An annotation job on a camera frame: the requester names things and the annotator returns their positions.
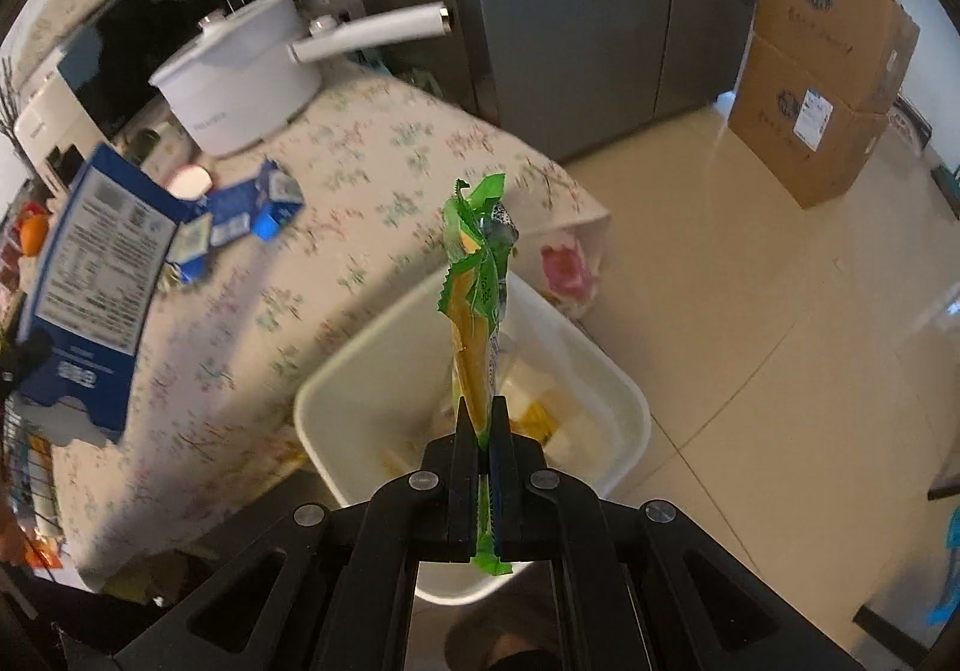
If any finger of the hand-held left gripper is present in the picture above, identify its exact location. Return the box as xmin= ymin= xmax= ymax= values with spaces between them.
xmin=0 ymin=330 xmax=55 ymax=396

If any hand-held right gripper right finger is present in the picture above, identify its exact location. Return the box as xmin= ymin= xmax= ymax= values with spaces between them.
xmin=487 ymin=395 xmax=863 ymax=671

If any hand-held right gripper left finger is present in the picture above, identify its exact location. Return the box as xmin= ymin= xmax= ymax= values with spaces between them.
xmin=112 ymin=397 xmax=485 ymax=671

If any large blue carton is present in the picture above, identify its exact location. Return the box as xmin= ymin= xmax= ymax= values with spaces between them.
xmin=15 ymin=142 xmax=200 ymax=434

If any white plastic bin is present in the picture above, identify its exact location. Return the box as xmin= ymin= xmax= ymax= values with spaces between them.
xmin=294 ymin=264 xmax=652 ymax=604

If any green yellow snack wrapper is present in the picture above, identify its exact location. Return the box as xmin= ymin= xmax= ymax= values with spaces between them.
xmin=435 ymin=172 xmax=522 ymax=576

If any white air fryer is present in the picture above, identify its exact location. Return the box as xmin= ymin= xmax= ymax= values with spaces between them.
xmin=11 ymin=67 xmax=106 ymax=196

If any white electric pot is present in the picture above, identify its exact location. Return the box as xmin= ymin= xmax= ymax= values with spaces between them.
xmin=148 ymin=0 xmax=455 ymax=160

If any black microwave oven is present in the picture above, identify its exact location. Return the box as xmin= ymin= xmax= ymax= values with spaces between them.
xmin=56 ymin=0 xmax=305 ymax=143

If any cardboard box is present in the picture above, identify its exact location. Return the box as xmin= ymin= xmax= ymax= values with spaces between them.
xmin=752 ymin=0 xmax=922 ymax=113
xmin=729 ymin=32 xmax=890 ymax=210

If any grey refrigerator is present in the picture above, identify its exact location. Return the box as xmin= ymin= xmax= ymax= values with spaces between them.
xmin=326 ymin=0 xmax=767 ymax=164

